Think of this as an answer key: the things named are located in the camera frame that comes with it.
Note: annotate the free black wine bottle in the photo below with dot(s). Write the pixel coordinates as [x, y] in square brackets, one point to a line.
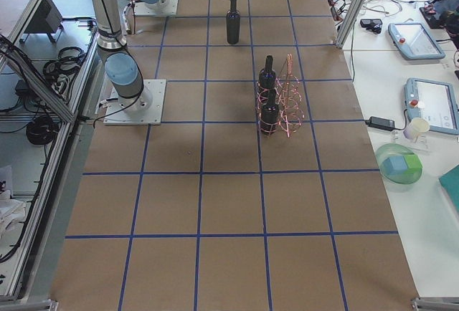
[233, 23]

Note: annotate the far black bottle in basket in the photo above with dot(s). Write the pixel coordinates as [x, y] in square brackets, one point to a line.
[267, 75]

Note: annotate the black bottle in basket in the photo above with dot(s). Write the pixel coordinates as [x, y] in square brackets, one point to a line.
[267, 75]
[269, 114]

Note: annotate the near black bottle in basket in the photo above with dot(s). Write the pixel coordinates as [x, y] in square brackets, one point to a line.
[269, 114]

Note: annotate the small black device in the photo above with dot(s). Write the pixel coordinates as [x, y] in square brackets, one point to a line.
[372, 25]

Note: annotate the grey control box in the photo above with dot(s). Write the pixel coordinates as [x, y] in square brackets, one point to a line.
[47, 19]

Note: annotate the far teach pendant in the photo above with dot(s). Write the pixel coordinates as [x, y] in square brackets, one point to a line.
[414, 41]

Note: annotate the teach pendant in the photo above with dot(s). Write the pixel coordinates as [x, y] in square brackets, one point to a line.
[433, 101]
[414, 41]

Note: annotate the black power adapter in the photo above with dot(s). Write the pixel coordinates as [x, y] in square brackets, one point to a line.
[380, 123]

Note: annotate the brown paper table mat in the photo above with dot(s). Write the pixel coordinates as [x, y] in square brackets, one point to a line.
[204, 212]

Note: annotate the white paper cup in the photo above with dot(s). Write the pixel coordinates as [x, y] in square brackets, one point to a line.
[415, 128]

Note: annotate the near teach pendant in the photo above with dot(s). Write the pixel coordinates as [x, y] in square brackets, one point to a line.
[433, 101]

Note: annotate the blue foam cube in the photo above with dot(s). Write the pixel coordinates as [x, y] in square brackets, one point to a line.
[393, 167]

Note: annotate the green plastic bowl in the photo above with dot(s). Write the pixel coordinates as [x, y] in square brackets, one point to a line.
[391, 149]

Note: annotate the green foam cube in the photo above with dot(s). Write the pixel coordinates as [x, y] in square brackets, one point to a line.
[413, 163]

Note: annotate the teal folder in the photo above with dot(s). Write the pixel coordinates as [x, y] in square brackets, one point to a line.
[450, 183]

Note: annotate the aluminium frame post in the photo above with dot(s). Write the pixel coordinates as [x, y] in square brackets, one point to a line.
[348, 23]

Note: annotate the copper wire wine basket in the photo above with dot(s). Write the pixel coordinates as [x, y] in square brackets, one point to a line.
[288, 99]

